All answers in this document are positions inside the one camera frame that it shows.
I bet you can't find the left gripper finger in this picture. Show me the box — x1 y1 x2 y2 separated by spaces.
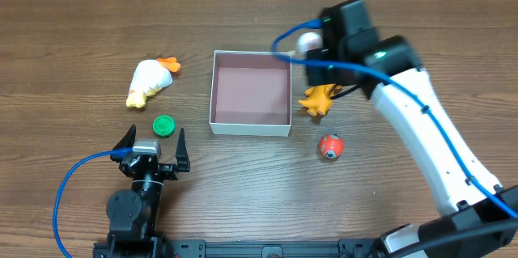
175 128 190 172
110 124 137 162

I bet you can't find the green round cap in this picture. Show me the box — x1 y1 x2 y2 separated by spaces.
152 115 176 137

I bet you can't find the white round rattle drum toy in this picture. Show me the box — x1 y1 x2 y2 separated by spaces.
290 32 323 57

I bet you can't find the orange dinosaur toy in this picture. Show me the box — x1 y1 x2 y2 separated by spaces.
299 84 342 116

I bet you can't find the white plush duck toy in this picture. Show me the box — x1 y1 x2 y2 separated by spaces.
125 57 181 108

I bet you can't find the red ball toy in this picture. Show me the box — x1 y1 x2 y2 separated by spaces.
318 133 344 159

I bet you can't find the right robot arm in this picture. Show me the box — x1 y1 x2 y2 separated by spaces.
297 27 517 257

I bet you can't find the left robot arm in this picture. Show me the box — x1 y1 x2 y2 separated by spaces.
92 125 190 258

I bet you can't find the white cardboard box pink inside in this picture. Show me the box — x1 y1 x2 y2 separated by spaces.
209 50 292 137

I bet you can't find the right blue cable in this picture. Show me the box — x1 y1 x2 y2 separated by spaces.
270 19 518 219

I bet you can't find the blue cable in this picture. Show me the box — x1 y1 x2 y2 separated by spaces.
270 19 518 219
52 147 134 258

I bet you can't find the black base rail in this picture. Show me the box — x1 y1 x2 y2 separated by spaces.
92 239 376 258

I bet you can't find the left blue cable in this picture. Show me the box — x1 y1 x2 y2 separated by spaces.
52 147 134 258

